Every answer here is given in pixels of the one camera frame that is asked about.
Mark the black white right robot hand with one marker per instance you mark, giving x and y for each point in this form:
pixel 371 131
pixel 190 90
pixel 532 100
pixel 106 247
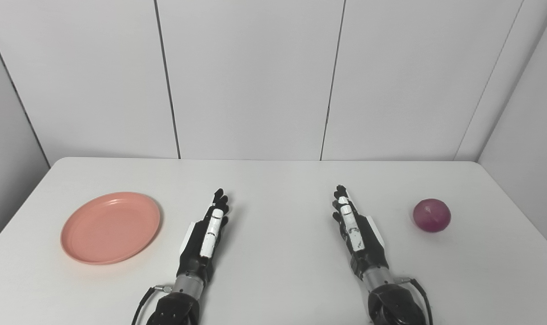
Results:
pixel 366 246

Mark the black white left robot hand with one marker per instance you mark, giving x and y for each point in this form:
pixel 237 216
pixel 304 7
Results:
pixel 197 253

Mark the red onion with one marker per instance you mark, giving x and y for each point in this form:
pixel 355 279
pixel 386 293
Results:
pixel 431 215

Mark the pink plastic plate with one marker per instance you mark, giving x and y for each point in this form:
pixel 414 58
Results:
pixel 111 228

